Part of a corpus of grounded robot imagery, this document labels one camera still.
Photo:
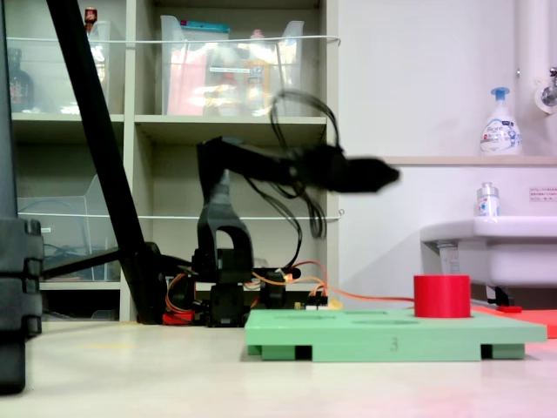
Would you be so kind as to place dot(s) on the red cylinder block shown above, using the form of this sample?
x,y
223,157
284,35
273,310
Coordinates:
x,y
441,296

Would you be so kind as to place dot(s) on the orange flat block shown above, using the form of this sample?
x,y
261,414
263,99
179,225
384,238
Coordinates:
x,y
535,320

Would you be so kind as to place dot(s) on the beige shelf unit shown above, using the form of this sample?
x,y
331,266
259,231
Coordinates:
x,y
230,124

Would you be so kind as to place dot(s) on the orange label bottle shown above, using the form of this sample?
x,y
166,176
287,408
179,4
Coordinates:
x,y
257,78

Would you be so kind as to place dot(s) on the small clear sanitizer bottle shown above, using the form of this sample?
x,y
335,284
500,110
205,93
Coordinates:
x,y
486,202

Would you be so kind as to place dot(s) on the small circuit board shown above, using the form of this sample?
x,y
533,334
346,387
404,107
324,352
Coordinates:
x,y
315,302

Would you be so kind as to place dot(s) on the white blue pump soap bottle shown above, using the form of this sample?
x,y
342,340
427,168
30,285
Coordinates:
x,y
500,130

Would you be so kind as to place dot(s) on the clear bin with supplies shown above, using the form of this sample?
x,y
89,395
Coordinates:
x,y
226,74

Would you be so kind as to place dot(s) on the black table clamp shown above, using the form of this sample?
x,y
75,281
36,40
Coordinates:
x,y
274,298

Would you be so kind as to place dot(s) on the green board with holes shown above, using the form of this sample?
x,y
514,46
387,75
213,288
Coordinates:
x,y
391,344

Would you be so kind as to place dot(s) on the white sink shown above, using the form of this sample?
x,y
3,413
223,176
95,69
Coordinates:
x,y
513,257

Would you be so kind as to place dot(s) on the metal faucet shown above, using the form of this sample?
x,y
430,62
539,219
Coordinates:
x,y
547,93

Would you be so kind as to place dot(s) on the white vertical pipe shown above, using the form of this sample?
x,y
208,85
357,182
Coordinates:
x,y
531,43

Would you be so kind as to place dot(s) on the empty clear plastic bin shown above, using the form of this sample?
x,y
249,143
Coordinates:
x,y
61,231

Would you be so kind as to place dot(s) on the red capped bottle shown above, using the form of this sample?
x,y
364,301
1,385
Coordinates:
x,y
90,17

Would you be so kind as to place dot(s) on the clear plastic storage bin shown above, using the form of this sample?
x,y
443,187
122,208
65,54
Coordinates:
x,y
43,78

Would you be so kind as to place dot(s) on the dark glass bottle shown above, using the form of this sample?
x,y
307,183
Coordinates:
x,y
19,87

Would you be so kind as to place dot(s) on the notched black stack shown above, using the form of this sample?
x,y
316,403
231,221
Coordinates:
x,y
17,278

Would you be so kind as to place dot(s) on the beige wall ledge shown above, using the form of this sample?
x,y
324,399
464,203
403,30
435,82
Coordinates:
x,y
435,160

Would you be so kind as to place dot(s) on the dark grey post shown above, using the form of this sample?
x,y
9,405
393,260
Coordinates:
x,y
8,109

